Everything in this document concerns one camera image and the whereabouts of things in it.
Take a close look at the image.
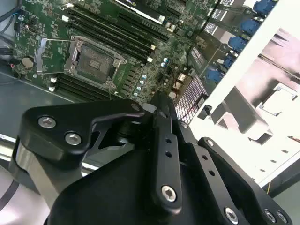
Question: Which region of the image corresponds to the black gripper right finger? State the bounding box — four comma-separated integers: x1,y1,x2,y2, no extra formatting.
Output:
164,92,293,225

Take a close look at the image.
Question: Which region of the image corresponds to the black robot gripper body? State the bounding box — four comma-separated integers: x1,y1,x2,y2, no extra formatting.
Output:
46,119,222,225

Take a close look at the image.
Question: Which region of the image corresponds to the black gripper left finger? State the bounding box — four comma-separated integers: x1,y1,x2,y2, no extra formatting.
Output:
9,90,184,214

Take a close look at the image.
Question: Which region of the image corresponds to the silver square CPU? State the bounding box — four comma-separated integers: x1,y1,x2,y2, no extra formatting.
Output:
259,84,296,116

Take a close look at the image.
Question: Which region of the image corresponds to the metal socket cover frame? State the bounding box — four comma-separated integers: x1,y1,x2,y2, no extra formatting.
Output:
34,37,75,75

